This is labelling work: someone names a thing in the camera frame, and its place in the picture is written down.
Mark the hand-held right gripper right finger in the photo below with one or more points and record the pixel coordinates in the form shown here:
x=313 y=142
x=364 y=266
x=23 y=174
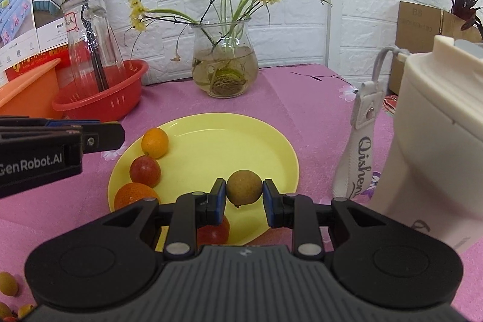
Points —
x=267 y=201

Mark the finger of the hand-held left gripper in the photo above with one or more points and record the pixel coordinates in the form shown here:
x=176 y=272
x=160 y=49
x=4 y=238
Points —
x=105 y=139

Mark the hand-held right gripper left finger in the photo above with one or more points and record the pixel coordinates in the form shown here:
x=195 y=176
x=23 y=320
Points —
x=221 y=201

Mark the brown longan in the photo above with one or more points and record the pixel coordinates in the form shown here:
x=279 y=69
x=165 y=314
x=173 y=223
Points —
x=4 y=308
x=8 y=282
x=243 y=188

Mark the red plum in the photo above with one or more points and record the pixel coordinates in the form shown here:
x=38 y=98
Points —
x=216 y=233
x=145 y=171

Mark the small yellow orange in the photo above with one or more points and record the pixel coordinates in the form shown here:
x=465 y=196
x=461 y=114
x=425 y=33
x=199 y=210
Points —
x=154 y=143

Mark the yellow plastic plate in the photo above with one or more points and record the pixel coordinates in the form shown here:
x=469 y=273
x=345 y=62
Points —
x=226 y=141

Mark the large dark orange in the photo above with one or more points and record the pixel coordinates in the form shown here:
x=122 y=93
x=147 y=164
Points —
x=134 y=195

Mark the green jujube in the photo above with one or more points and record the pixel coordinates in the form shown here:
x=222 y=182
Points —
x=26 y=310

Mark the red plastic basket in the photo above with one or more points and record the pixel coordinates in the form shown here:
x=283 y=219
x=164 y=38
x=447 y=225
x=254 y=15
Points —
x=117 y=99

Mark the black stirring stick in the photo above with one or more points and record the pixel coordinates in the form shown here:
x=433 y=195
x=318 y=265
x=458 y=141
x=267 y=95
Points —
x=99 y=73

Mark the orange plastic basin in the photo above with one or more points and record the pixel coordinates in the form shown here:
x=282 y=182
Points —
x=30 y=92

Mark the glass pitcher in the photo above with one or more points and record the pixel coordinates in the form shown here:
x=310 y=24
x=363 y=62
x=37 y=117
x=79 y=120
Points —
x=94 y=50

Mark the glass vase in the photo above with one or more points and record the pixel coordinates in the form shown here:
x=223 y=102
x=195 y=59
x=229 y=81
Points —
x=226 y=75

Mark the plaid cloth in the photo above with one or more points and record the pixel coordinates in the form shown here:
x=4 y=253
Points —
x=388 y=105

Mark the cardboard box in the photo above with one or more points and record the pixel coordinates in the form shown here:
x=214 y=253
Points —
x=419 y=27

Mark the purple leaf plant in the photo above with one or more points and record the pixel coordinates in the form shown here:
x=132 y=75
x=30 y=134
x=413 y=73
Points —
x=466 y=1

